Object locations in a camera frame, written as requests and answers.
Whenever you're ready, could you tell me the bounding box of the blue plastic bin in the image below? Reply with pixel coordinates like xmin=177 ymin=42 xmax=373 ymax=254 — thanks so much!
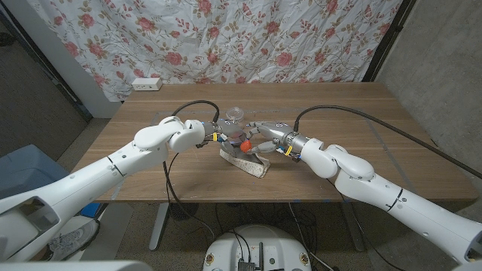
xmin=0 ymin=145 xmax=71 ymax=200

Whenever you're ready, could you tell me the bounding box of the thin black arm wire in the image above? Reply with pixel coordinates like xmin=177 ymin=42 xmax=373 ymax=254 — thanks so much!
xmin=326 ymin=178 xmax=407 ymax=271
xmin=164 ymin=151 xmax=181 ymax=199

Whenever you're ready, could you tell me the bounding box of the white robot torso edge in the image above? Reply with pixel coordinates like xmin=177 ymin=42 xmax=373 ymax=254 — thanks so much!
xmin=0 ymin=260 xmax=154 ymax=271

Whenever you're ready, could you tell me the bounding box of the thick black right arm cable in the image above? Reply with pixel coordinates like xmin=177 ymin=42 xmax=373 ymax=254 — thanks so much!
xmin=293 ymin=105 xmax=482 ymax=180

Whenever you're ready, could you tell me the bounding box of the white table leg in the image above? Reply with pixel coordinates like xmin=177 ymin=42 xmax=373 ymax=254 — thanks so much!
xmin=149 ymin=202 xmax=170 ymax=251

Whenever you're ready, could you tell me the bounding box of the white power strip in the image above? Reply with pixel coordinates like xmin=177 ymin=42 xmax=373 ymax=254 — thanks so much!
xmin=131 ymin=78 xmax=163 ymax=92

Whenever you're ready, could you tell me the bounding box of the thin black right arm wire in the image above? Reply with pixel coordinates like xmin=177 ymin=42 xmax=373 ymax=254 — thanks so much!
xmin=326 ymin=178 xmax=407 ymax=271

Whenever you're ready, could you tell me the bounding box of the floral backdrop cloth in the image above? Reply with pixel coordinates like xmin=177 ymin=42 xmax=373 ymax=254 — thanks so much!
xmin=26 ymin=0 xmax=404 ymax=102

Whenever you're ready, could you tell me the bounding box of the cream patterned pen bag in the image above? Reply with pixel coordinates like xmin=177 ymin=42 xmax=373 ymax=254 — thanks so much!
xmin=219 ymin=147 xmax=271 ymax=179

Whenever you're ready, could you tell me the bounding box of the clear glass jar cup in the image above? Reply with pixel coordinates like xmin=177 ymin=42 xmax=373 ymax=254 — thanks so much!
xmin=225 ymin=106 xmax=245 ymax=122

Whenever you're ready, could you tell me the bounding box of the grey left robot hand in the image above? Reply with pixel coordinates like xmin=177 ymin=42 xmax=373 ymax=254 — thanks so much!
xmin=203 ymin=118 xmax=252 ymax=157

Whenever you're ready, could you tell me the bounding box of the black round floor object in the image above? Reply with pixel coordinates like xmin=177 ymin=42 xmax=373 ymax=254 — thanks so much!
xmin=168 ymin=202 xmax=200 ymax=221

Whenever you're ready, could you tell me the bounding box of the grey table leg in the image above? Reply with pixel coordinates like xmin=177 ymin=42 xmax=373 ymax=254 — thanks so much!
xmin=340 ymin=205 xmax=366 ymax=252

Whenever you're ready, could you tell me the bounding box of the grey sneaker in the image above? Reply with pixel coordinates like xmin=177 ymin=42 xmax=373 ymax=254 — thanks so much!
xmin=47 ymin=219 xmax=101 ymax=260

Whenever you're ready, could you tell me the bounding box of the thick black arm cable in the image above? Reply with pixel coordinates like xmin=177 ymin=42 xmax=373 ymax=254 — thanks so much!
xmin=162 ymin=99 xmax=221 ymax=242
xmin=293 ymin=105 xmax=482 ymax=180

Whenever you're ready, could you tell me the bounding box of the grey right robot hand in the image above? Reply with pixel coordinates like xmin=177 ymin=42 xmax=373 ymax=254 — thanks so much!
xmin=246 ymin=120 xmax=310 ymax=155

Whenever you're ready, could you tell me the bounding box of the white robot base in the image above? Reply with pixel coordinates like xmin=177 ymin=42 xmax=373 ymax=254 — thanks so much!
xmin=203 ymin=224 xmax=312 ymax=271

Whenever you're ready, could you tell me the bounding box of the person leg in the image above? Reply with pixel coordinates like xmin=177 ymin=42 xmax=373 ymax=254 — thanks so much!
xmin=35 ymin=245 xmax=53 ymax=261

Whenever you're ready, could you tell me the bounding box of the thin black left arm wire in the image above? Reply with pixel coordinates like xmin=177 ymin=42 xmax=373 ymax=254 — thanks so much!
xmin=164 ymin=151 xmax=181 ymax=199

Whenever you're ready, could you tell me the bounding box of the black backdrop stand pole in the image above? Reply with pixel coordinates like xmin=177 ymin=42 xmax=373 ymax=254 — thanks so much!
xmin=362 ymin=0 xmax=417 ymax=83

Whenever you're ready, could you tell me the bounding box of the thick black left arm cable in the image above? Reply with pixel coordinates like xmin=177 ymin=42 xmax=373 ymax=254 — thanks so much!
xmin=162 ymin=99 xmax=221 ymax=242

